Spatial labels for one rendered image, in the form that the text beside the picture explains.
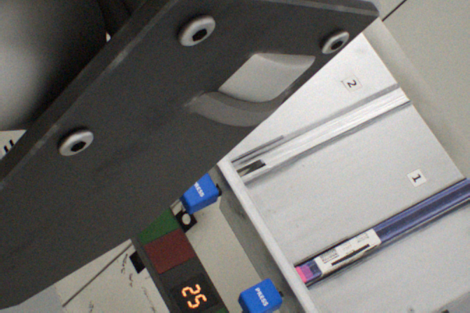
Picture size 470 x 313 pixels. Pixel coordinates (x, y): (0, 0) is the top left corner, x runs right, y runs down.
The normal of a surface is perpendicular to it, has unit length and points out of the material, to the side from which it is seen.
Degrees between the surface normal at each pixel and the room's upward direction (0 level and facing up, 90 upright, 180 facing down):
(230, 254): 90
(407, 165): 43
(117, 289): 90
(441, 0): 90
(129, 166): 90
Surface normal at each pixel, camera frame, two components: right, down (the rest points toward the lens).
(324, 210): 0.09, -0.43
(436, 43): -0.58, 0.01
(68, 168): 0.52, 0.80
